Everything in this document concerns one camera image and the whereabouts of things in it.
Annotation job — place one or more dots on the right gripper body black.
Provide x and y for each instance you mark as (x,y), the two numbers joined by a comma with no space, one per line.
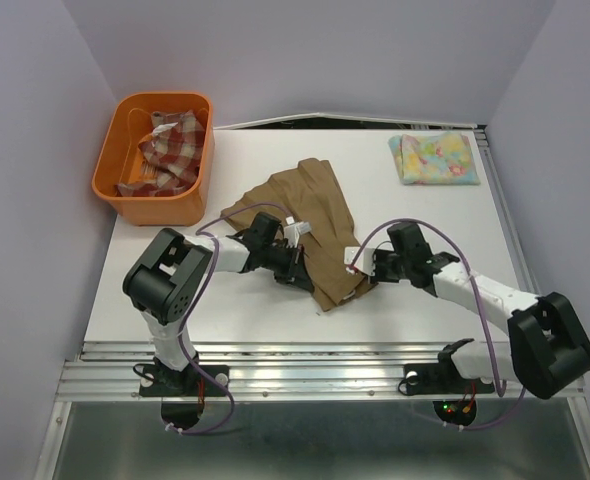
(389,266)

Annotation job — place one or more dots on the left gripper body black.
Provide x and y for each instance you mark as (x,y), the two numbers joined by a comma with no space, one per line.
(282,260)

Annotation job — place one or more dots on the khaki brown skirt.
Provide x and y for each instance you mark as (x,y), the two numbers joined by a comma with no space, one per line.
(311,193)

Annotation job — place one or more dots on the pastel floral skirt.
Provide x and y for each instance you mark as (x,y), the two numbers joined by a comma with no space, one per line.
(444,159)

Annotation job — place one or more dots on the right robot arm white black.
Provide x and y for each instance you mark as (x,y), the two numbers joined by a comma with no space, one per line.
(547,347)

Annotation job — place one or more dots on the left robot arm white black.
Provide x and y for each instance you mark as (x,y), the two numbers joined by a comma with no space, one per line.
(174,271)

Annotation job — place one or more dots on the white patterned garment in basket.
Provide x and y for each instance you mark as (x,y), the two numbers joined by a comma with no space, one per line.
(172,152)

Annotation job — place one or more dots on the orange plastic basket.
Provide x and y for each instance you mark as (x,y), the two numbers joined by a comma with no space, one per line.
(119,161)

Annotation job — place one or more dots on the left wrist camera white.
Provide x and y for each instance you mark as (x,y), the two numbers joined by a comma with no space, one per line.
(294,230)

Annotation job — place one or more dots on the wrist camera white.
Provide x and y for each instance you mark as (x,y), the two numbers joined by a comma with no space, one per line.
(360,260)
(294,230)

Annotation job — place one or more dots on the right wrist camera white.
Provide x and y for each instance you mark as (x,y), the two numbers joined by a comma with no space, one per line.
(360,260)

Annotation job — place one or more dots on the aluminium right side rail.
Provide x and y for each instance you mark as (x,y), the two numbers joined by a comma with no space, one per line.
(525,277)

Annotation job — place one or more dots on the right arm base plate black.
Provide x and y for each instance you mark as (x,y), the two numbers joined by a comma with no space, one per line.
(438,379)

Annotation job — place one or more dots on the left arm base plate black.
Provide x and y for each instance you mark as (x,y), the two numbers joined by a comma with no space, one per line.
(158,381)

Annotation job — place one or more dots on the aluminium front rail frame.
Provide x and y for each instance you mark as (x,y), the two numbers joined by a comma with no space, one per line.
(258,372)

